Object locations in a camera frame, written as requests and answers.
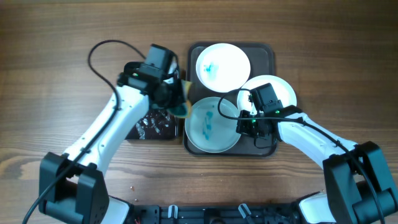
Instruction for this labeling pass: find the green yellow sponge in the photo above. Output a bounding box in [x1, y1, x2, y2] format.
[166, 79, 192, 118]

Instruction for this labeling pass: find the white plate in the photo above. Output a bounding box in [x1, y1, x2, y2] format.
[185, 96, 241, 153]
[195, 43, 251, 93]
[237, 75, 297, 115]

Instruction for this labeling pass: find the white plate top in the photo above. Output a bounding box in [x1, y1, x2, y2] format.
[195, 43, 251, 93]

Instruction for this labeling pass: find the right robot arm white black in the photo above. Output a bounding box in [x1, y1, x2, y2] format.
[237, 106, 397, 223]

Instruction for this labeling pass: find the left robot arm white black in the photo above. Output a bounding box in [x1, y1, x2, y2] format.
[38, 73, 192, 223]

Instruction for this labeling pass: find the black water basin tray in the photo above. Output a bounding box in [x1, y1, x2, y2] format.
[126, 89, 179, 141]

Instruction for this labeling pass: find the large brown serving tray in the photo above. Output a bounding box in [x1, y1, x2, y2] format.
[183, 41, 277, 157]

